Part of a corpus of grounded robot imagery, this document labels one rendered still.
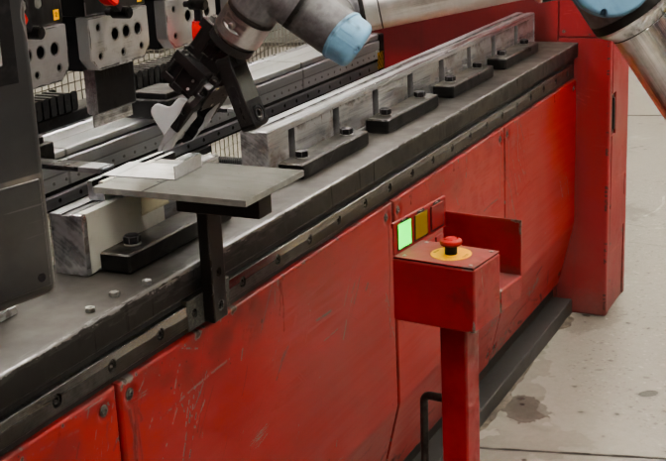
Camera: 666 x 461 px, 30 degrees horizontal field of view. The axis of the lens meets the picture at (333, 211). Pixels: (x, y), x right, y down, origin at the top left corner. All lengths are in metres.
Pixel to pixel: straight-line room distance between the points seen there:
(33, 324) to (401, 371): 1.18
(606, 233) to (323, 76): 1.26
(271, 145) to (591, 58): 1.72
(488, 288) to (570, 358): 1.59
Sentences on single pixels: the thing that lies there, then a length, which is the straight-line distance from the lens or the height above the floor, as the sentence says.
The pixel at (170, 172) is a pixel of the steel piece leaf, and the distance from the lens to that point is 1.93.
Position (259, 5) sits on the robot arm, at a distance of 1.76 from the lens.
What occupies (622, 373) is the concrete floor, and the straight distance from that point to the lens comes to 3.67.
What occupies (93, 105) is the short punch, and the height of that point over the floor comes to 1.11.
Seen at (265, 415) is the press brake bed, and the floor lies 0.54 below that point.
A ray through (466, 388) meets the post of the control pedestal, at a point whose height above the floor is 0.52.
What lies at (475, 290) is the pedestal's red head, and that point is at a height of 0.74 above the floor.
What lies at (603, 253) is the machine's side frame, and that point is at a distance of 4.00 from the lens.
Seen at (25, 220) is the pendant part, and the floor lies 1.29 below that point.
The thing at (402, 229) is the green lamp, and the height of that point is 0.82.
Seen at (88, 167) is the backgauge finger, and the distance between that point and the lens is 2.00.
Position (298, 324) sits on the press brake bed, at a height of 0.66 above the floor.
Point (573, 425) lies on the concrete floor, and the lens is 3.35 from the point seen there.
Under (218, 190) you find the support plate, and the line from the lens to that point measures 1.81.
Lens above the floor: 1.47
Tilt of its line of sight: 16 degrees down
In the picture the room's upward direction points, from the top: 3 degrees counter-clockwise
